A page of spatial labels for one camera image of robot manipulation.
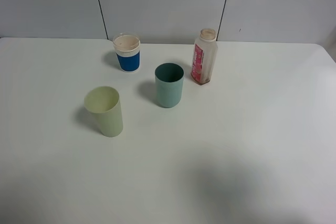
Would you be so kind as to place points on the clear drink bottle pink label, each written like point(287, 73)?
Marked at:
point(204, 55)

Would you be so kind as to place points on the teal plastic cup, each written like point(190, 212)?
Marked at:
point(169, 79)

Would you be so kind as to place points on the pale green plastic cup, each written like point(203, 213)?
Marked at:
point(104, 105)

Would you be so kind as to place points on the blue paper cup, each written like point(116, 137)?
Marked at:
point(127, 48)

